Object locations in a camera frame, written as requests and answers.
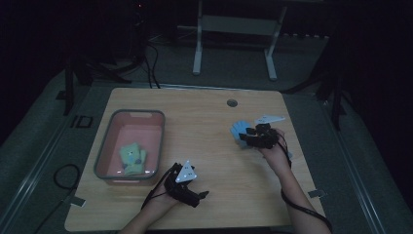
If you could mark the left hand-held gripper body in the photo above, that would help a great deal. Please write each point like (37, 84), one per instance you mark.
(185, 182)

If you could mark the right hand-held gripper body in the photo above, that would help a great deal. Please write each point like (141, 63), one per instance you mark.
(266, 135)

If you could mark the plain blue glove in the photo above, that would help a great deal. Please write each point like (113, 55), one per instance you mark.
(239, 130)

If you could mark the green glove with face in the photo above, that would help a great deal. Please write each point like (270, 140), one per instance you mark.
(130, 152)

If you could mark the pink basin with grey rim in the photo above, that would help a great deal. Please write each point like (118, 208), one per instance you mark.
(130, 148)

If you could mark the person's right hand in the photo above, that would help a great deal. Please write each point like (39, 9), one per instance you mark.
(277, 152)

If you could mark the person's left hand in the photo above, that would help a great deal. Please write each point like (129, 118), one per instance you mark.
(164, 203)

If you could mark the grey round table grommet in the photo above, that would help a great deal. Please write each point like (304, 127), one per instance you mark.
(232, 103)

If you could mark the grey tape piece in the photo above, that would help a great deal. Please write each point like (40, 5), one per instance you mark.
(316, 194)
(77, 201)

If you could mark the black tripod stand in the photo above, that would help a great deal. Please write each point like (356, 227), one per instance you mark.
(94, 70)

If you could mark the white metal stand frame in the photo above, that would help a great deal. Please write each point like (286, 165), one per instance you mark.
(238, 29)

